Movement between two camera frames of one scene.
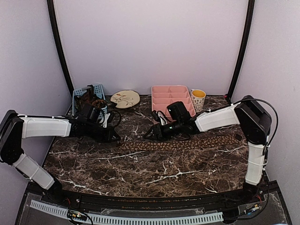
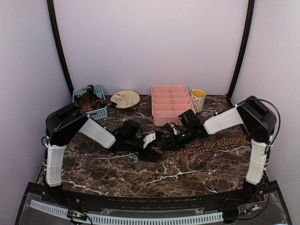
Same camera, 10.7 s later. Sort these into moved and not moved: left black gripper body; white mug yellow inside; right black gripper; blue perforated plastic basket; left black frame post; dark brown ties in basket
Moved: right black gripper; left black gripper body
Not moved: dark brown ties in basket; white mug yellow inside; blue perforated plastic basket; left black frame post
